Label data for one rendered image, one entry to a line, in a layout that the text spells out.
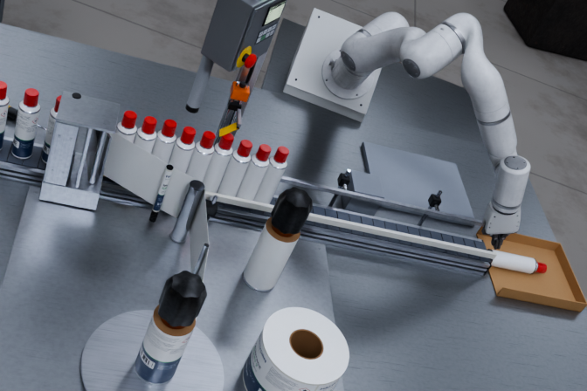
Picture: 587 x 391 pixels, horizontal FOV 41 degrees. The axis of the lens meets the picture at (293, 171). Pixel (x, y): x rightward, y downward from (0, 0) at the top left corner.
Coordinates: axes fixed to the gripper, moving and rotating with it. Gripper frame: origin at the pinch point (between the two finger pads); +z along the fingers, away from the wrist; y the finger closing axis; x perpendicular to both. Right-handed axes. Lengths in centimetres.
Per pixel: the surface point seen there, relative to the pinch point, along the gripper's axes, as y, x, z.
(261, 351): 72, 60, -35
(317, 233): 55, 5, -13
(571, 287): -26.3, 3.8, 19.1
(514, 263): -6.5, 1.9, 8.1
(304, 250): 60, 15, -17
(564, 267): -26.5, -4.2, 18.5
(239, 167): 76, 3, -38
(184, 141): 90, 2, -46
